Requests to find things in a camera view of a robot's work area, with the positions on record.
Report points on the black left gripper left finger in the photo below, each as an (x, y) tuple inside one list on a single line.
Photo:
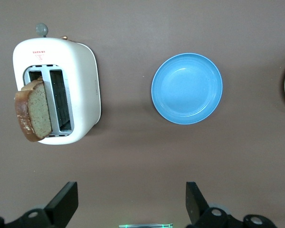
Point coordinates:
[(59, 204)]

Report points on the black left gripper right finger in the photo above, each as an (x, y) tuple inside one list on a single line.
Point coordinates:
[(199, 209)]

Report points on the brown bread slice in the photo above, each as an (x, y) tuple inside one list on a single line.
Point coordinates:
[(38, 111)]

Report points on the blue plate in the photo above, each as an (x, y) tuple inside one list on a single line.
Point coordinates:
[(187, 88)]

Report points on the white two-slot toaster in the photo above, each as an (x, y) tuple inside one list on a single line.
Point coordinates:
[(83, 90)]

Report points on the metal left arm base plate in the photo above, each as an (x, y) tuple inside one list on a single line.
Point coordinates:
[(145, 225)]

